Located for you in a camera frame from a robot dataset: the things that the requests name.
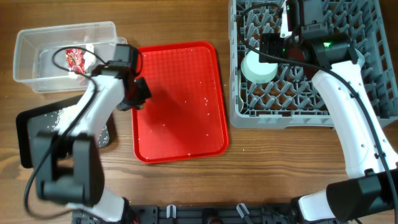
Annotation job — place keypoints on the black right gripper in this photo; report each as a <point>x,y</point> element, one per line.
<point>270,48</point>

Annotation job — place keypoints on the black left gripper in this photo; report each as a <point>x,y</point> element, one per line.
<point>145,94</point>

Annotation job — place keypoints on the green bowl with rice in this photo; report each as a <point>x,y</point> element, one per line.
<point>256,71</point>

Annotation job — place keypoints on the white tissue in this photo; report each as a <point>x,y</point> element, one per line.
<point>90,59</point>

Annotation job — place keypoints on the red snack wrapper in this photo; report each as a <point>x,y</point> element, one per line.
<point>75,60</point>

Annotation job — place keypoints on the white plastic spoon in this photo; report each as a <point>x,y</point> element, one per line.
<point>241,92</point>

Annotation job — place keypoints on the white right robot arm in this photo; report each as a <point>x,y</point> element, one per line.
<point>371,162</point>

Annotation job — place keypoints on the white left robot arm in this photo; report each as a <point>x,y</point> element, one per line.
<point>66,162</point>

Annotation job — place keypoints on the grey dishwasher rack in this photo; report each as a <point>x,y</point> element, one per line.
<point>291,99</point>

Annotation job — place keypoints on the red serving tray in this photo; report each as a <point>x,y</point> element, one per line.
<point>185,117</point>

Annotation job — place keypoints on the clear plastic bin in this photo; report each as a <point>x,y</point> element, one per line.
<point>34,49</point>

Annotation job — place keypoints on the black tray bin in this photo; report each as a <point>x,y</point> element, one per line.
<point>43,118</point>

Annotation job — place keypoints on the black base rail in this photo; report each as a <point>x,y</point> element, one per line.
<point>261,214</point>

